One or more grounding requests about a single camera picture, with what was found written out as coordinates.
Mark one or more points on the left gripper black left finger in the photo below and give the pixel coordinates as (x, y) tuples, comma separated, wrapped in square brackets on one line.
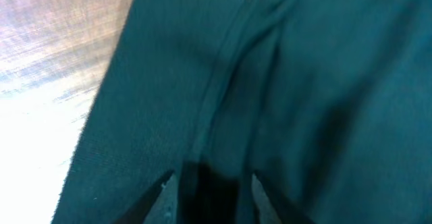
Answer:
[(137, 213)]

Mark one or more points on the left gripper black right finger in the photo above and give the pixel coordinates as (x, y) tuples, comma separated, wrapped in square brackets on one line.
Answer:
[(287, 212)]

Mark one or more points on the black t-shirt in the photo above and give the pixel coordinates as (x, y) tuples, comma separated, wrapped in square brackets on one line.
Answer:
[(328, 99)]

